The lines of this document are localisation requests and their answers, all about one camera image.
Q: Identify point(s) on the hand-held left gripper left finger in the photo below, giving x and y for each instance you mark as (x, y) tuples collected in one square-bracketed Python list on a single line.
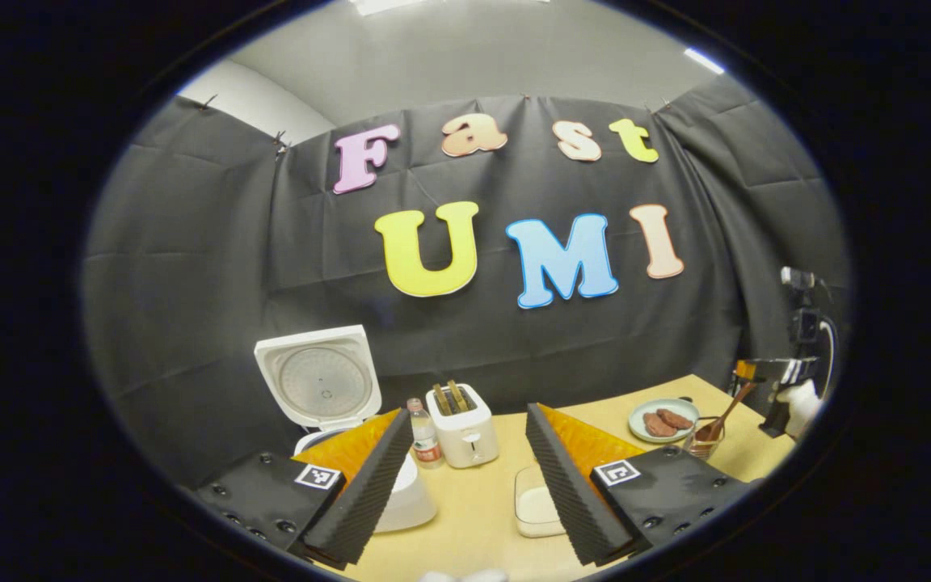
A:
[(368, 493)]

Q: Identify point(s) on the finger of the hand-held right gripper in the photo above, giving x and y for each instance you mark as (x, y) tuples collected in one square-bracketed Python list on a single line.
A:
[(768, 372)]

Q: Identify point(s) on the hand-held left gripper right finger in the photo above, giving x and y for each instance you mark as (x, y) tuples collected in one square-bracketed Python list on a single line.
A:
[(566, 493)]

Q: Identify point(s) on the clear rice box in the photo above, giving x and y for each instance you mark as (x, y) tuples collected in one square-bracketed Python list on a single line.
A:
[(537, 509)]

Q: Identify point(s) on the brown wooden spoon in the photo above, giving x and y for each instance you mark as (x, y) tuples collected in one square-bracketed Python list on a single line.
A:
[(728, 411)]

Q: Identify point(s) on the white rice cooker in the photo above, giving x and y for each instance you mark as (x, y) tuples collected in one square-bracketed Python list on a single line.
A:
[(320, 380)]

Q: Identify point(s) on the clear plastic water bottle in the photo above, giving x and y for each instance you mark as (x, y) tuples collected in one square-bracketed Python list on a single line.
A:
[(425, 440)]

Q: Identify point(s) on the white toaster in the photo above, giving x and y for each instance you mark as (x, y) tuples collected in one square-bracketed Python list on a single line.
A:
[(465, 444)]

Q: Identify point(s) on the pale green plate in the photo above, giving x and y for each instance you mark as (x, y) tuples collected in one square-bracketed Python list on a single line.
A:
[(643, 408)]

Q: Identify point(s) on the brown bread slice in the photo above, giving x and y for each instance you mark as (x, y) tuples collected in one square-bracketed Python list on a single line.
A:
[(443, 399), (458, 394)]

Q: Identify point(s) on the black backdrop cloth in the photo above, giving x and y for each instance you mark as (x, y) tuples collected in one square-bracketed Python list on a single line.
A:
[(215, 283)]

